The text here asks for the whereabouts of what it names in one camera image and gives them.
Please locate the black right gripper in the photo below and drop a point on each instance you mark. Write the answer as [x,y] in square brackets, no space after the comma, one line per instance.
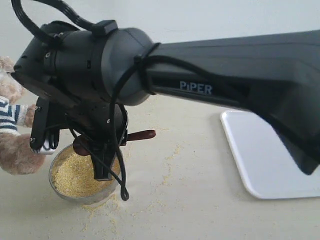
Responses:
[93,120]

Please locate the dark red wooden spoon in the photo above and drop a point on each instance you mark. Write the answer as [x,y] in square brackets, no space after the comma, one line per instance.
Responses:
[142,135]

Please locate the beige teddy bear striped sweater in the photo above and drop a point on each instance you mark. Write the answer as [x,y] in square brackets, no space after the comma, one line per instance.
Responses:
[16,156]

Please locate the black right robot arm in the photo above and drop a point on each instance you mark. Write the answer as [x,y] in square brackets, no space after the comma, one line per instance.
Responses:
[85,82]

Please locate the yellow millet grain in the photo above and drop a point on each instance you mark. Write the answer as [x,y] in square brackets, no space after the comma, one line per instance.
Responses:
[75,177]

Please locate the steel bowl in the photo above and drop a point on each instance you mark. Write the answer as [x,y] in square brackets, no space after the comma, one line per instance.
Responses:
[57,162]

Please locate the white plastic tray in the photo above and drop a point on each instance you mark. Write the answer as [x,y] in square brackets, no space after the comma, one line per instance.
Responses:
[265,166]

